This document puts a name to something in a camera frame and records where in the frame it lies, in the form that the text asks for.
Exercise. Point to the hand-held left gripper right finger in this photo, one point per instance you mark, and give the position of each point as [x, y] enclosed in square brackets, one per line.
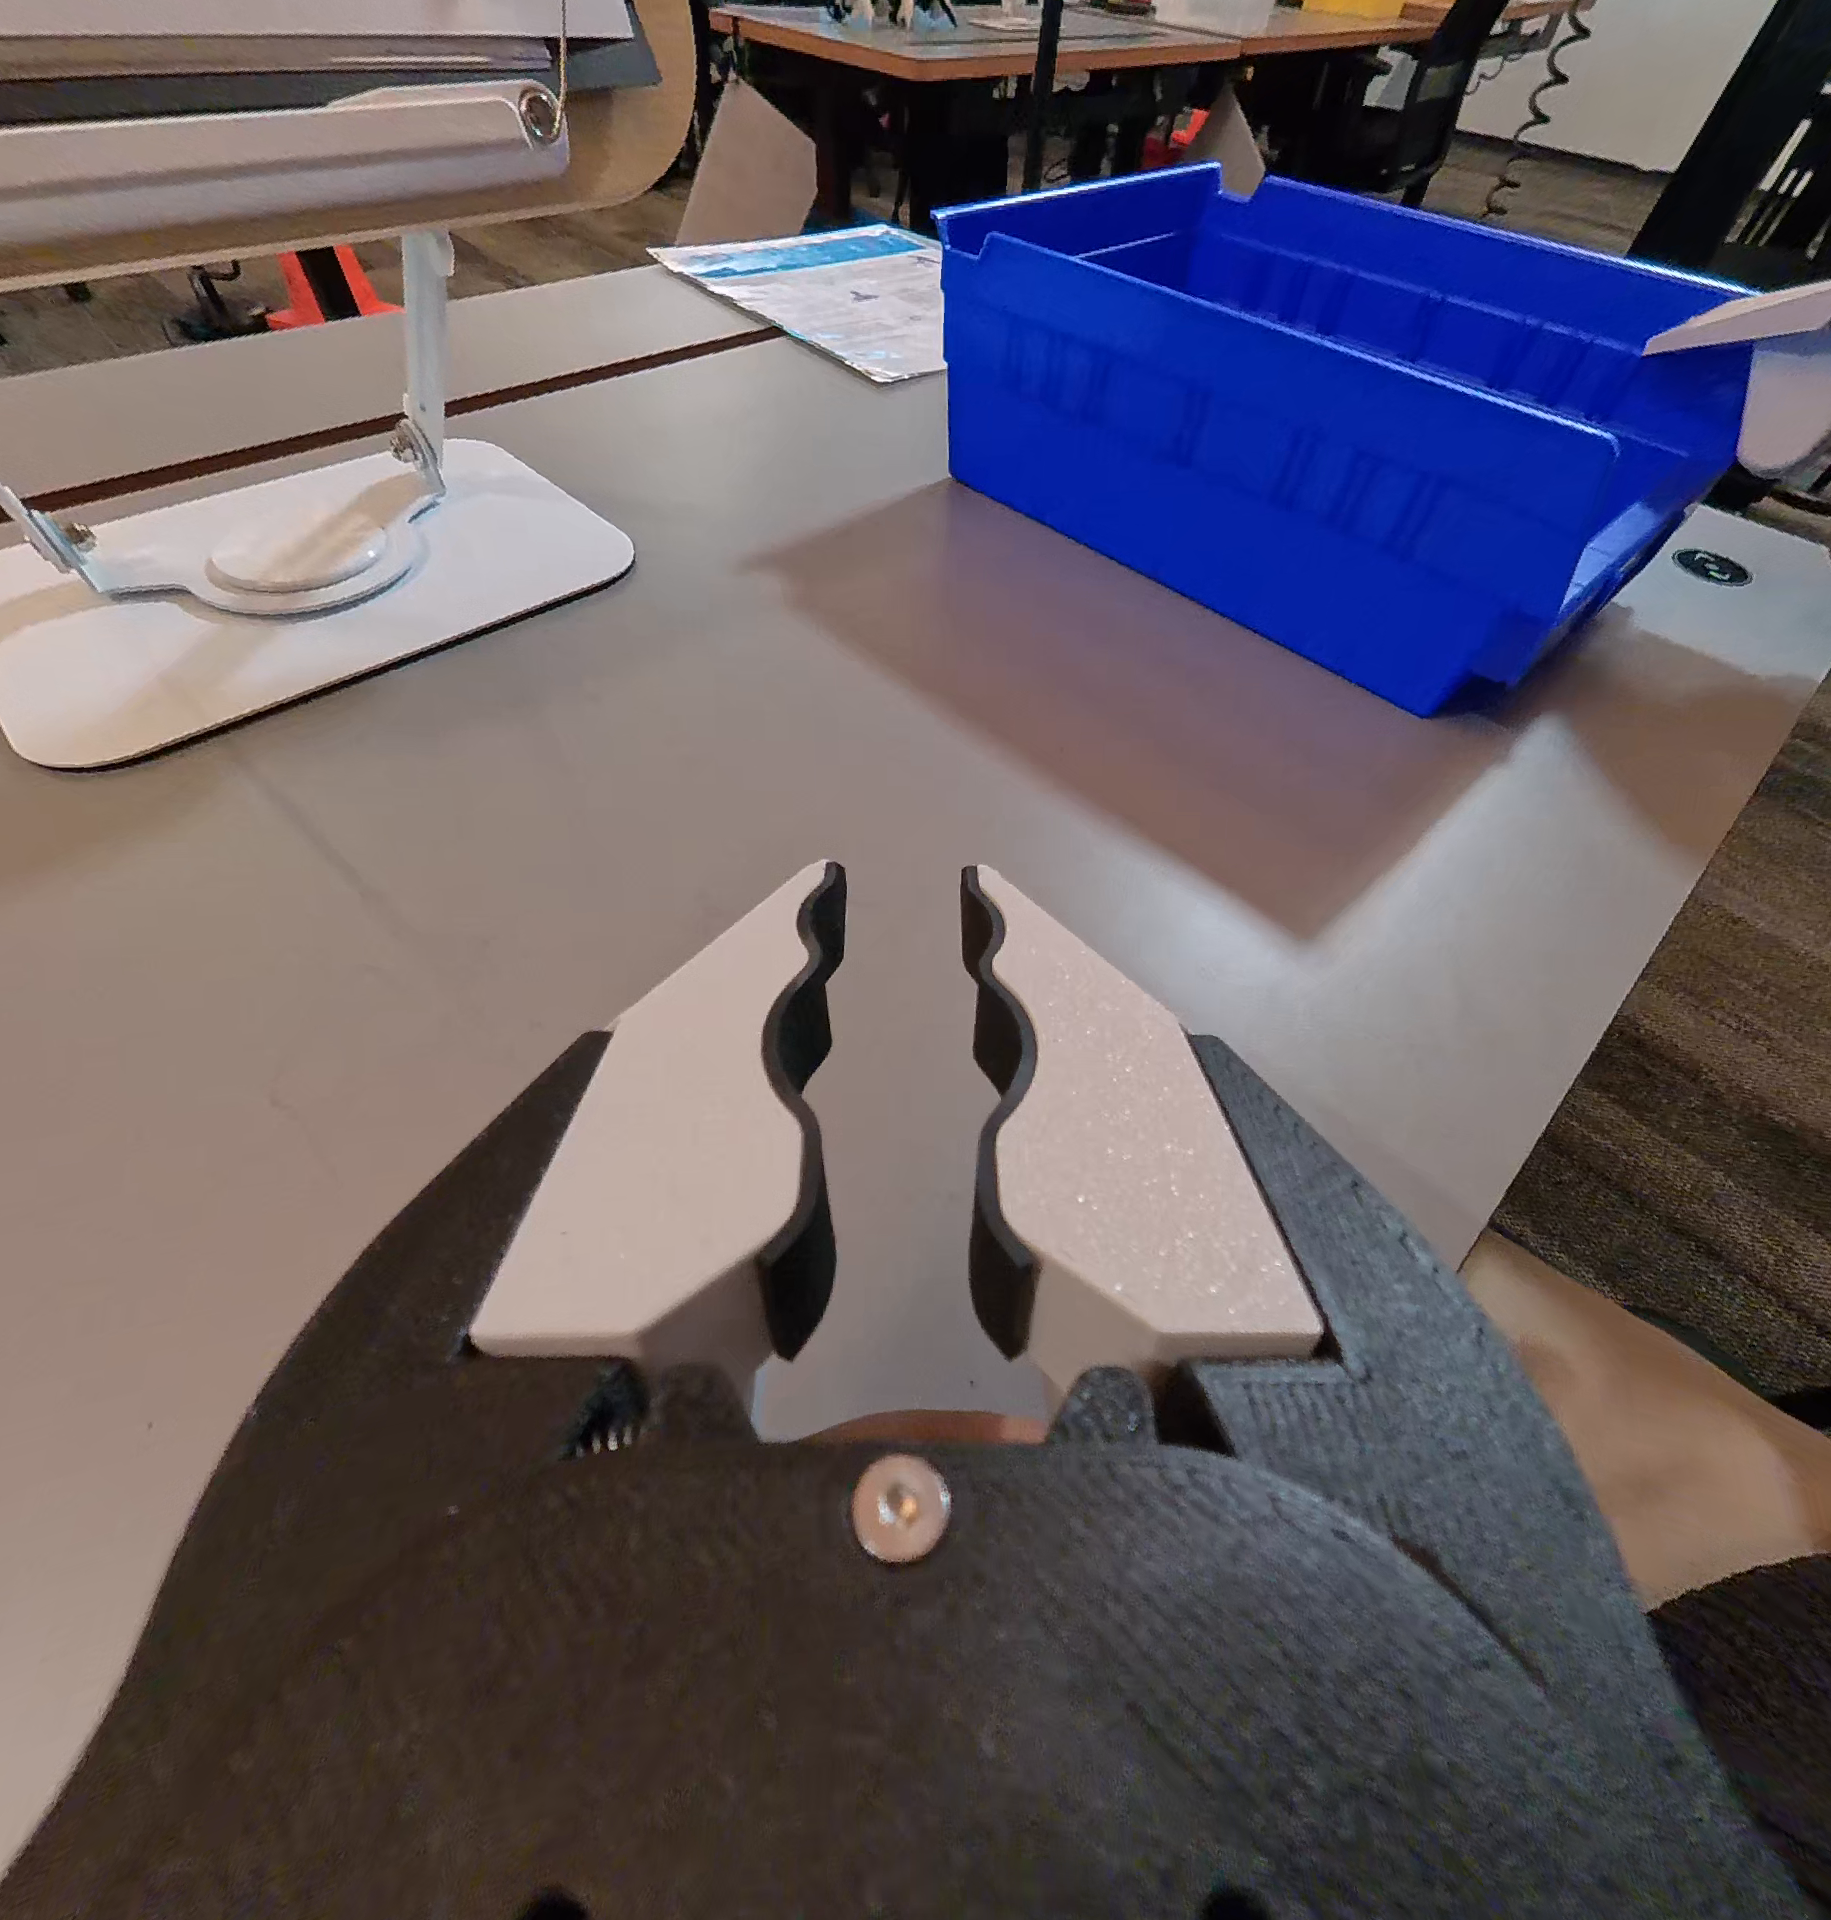
[1155, 1185]

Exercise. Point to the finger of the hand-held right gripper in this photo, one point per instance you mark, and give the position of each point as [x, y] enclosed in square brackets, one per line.
[1799, 391]

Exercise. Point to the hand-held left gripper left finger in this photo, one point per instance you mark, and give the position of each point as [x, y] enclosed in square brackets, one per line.
[645, 1185]

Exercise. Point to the blue plastic bin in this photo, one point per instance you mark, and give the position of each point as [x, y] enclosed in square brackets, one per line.
[1230, 496]

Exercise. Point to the black round desk grommet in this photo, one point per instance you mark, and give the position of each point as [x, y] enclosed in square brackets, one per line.
[1708, 566]

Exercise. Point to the black office chair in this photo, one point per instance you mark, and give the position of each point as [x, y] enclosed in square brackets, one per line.
[1394, 105]

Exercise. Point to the person's tan trouser leg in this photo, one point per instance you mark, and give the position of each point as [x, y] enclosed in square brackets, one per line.
[1633, 1425]

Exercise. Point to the white document stand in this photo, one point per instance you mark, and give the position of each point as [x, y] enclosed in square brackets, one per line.
[255, 661]

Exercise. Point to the person's black knitted sweater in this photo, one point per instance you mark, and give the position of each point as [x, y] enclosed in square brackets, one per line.
[1799, 1726]

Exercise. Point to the brown wooden table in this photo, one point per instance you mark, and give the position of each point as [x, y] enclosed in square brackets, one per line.
[1006, 45]

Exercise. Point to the white and blue leaflet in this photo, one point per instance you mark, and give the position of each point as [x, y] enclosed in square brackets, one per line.
[826, 292]

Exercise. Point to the orange red frame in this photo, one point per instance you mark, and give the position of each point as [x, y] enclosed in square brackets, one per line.
[331, 285]

